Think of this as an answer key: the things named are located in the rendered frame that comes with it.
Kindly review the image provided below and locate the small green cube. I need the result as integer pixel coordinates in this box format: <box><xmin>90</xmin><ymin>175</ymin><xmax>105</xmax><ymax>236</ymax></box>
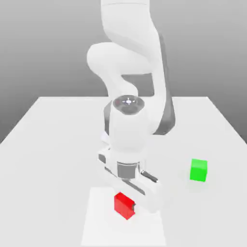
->
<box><xmin>189</xmin><ymin>158</ymin><xmax>208</xmax><ymax>183</ymax></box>

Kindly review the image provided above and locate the small red cube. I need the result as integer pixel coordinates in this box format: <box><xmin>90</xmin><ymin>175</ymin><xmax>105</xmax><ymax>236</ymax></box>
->
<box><xmin>113</xmin><ymin>192</ymin><xmax>136</xmax><ymax>220</ymax></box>

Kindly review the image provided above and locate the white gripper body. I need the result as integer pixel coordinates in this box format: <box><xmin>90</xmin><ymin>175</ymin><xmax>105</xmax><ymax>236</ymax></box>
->
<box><xmin>110</xmin><ymin>174</ymin><xmax>163</xmax><ymax>214</ymax></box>

